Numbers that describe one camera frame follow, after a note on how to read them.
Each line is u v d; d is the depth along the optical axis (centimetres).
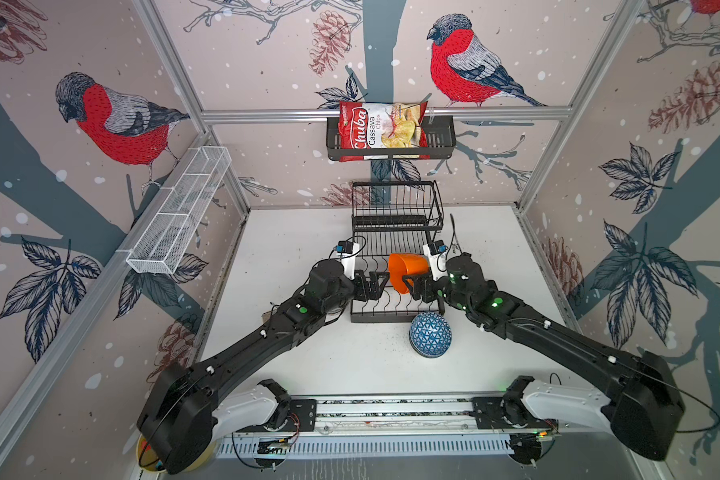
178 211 78
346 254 69
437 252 68
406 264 76
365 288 67
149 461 41
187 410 39
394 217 114
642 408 38
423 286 69
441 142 93
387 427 73
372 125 88
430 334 83
